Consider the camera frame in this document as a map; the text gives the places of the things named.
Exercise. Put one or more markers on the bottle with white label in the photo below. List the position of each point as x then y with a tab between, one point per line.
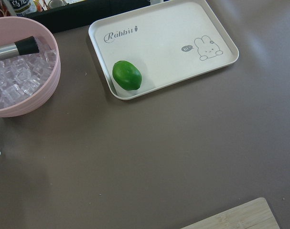
21	7

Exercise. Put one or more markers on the steel muddler with black tip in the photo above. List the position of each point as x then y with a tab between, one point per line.
13	48

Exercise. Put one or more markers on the clear ice cubes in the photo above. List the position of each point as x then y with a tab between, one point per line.
23	74

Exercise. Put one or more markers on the black storage box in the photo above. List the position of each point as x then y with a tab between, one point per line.
83	13

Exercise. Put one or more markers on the bamboo cutting board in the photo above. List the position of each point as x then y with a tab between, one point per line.
255	214

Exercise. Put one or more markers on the green lime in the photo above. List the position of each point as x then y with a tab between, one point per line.
127	75

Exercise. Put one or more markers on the pink ribbed bowl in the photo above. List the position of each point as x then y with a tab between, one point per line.
15	28

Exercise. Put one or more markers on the white rabbit print tray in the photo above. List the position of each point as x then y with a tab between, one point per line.
168	42

